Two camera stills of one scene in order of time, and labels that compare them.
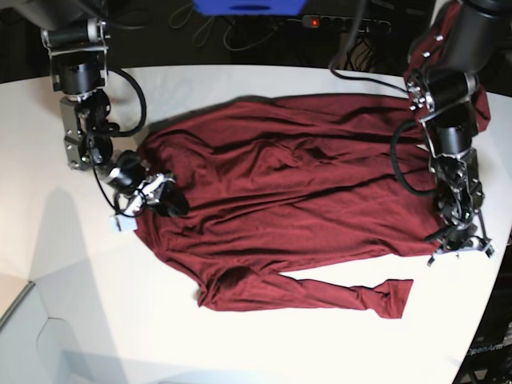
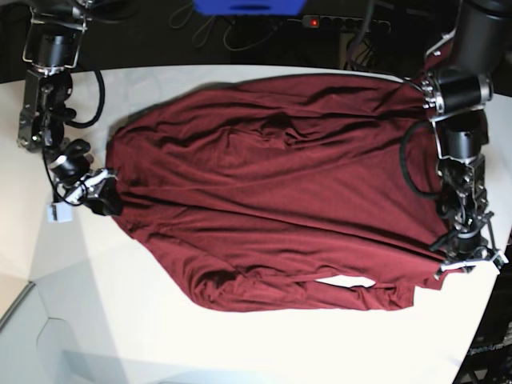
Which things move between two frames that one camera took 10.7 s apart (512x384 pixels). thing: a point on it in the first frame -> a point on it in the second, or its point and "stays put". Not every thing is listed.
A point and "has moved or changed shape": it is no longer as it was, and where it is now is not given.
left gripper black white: (138, 184) -> (97, 188)
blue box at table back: (248, 8) stays put
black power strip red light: (356, 24) stays put
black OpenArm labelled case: (488, 358) stays put
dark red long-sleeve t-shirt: (271, 182) has moved or changed shape
